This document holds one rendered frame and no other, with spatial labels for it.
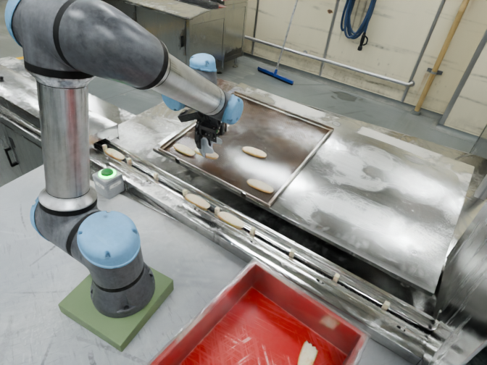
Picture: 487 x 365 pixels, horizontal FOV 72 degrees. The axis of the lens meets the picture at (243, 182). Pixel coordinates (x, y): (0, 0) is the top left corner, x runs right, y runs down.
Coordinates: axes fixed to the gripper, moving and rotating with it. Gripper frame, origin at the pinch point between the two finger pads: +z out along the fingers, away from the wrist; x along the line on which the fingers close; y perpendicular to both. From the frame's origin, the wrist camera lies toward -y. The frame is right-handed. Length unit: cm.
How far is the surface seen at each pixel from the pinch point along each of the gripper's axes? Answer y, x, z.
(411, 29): 40, 346, 69
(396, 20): 21, 350, 64
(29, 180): -50, -38, 6
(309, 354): 58, -46, 5
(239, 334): 41, -49, 5
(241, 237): 27.9, -24.2, 5.2
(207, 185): 3.2, -5.4, 12.2
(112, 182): -19.6, -27.2, 1.7
